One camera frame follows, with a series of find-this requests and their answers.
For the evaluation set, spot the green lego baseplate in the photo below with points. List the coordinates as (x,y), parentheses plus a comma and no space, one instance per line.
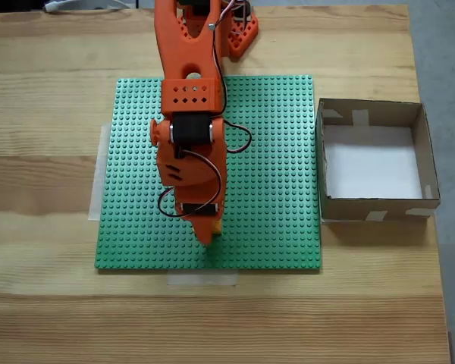
(269,170)

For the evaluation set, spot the yellow lego block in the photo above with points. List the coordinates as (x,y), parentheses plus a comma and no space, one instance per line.
(218,227)

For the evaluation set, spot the translucent masking tape strip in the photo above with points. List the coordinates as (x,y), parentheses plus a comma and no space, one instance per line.
(98,174)
(201,279)

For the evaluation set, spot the open cardboard box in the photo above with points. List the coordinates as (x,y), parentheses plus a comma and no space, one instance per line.
(375,167)

